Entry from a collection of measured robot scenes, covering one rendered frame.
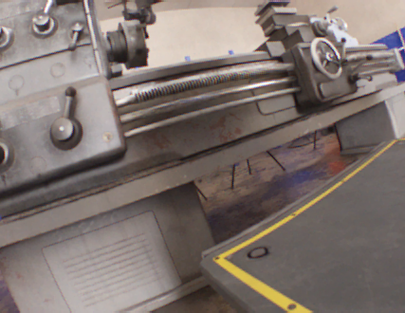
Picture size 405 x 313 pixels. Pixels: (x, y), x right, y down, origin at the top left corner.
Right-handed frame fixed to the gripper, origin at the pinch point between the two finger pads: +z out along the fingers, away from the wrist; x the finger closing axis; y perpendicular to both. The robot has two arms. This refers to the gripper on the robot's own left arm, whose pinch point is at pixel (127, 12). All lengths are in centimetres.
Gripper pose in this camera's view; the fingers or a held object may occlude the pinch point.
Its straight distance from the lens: 133.5
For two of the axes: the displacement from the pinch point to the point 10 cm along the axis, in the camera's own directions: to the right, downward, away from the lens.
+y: -1.9, -9.1, -3.5
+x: 9.7, -1.2, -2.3
